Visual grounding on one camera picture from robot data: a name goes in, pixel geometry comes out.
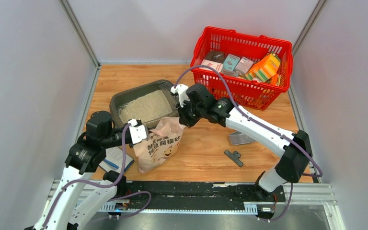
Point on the blue razor box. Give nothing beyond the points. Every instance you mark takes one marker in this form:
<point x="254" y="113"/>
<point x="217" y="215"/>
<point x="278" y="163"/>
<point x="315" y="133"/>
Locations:
<point x="113" y="160"/>

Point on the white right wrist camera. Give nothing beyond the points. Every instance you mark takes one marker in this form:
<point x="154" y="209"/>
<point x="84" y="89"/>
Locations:
<point x="180" y="91"/>

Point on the black bag clip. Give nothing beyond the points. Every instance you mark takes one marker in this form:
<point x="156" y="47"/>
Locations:
<point x="234" y="156"/>

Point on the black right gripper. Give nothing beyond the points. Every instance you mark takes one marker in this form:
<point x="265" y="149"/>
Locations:
<point x="184" y="119"/>

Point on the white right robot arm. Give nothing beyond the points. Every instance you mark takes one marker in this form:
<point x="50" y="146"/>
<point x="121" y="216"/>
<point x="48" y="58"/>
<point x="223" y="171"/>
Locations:
<point x="293" y="149"/>

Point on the teal sponge pack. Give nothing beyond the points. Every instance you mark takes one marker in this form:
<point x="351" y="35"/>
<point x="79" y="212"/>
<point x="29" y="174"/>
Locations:
<point x="231" y="62"/>

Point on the grey litter box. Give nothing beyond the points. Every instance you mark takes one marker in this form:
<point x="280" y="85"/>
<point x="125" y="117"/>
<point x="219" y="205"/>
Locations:
<point x="149" y="103"/>

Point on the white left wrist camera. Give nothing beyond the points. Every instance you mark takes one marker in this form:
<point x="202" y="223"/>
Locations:
<point x="138" y="131"/>

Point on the orange sponge pack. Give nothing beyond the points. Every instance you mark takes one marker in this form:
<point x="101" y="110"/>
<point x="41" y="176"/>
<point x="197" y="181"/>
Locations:
<point x="265" y="71"/>

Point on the pink cat litter bag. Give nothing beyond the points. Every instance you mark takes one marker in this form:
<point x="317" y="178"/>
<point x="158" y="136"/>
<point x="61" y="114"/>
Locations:
<point x="162" y="143"/>

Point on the red shopping basket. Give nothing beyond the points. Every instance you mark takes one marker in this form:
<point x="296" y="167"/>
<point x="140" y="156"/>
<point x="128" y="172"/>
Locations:
<point x="246" y="92"/>

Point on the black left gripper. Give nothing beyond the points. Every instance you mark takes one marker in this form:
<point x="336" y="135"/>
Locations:
<point x="131" y="144"/>

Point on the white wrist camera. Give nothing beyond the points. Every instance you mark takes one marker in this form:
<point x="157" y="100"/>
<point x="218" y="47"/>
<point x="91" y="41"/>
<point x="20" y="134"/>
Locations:
<point x="180" y="91"/>
<point x="138" y="131"/>

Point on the black mounting rail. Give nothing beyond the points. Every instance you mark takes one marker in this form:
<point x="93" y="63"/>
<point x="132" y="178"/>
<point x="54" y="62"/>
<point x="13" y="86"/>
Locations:
<point x="171" y="195"/>

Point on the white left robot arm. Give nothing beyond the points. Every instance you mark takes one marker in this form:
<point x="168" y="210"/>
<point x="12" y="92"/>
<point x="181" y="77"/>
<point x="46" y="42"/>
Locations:
<point x="77" y="199"/>

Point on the silver metal scoop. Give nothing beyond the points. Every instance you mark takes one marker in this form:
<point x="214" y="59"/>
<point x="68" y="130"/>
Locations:
<point x="238" y="138"/>

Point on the white Kamenoko sponge pack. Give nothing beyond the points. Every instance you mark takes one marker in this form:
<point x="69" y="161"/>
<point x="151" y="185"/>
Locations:
<point x="215" y="65"/>

